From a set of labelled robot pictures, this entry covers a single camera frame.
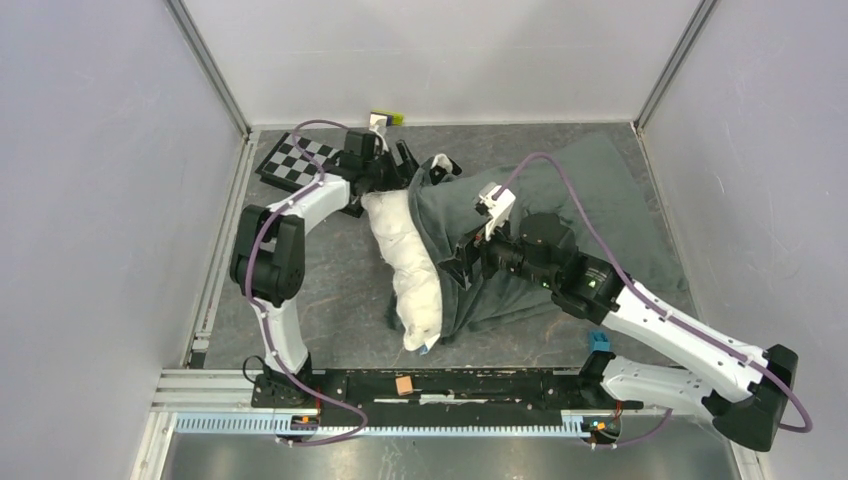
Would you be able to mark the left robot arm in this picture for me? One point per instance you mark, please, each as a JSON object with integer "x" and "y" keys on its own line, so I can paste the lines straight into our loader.
{"x": 268, "y": 260}

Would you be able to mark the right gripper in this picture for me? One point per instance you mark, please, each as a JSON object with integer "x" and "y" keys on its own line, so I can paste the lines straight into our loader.
{"x": 475, "y": 245}

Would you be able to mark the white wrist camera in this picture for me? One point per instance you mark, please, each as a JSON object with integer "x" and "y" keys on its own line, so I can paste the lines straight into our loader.
{"x": 380, "y": 142}
{"x": 495, "y": 202}

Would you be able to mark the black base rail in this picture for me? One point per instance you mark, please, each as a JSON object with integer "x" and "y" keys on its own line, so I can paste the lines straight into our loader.
{"x": 441, "y": 397}

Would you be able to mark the blue small block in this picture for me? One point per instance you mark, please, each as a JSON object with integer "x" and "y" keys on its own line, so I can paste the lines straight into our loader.
{"x": 598, "y": 341}

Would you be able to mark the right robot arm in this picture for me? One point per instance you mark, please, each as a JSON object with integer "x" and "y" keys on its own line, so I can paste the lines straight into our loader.
{"x": 742, "y": 389}

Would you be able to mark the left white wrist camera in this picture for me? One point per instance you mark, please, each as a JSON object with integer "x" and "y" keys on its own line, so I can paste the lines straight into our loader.
{"x": 380, "y": 142}

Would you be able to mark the white pillow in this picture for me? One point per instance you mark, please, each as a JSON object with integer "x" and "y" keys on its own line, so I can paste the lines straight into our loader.
{"x": 413, "y": 229}

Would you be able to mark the green white small block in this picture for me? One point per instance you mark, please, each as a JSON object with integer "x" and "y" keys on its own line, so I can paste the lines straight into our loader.
{"x": 380, "y": 120}

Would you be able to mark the black white checkerboard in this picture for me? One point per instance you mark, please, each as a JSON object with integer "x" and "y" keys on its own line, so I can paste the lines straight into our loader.
{"x": 286, "y": 168}

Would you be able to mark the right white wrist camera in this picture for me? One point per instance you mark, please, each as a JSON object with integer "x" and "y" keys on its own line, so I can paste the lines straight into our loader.
{"x": 495, "y": 202}

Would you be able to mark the orange small cube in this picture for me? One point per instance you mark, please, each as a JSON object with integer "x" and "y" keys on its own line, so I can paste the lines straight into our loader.
{"x": 404, "y": 385}

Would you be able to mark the light blue toothed strip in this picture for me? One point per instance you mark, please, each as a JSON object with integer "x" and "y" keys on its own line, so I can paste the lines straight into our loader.
{"x": 284, "y": 425}

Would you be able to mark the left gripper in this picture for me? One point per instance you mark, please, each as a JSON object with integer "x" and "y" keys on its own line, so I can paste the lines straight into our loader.
{"x": 400, "y": 174}

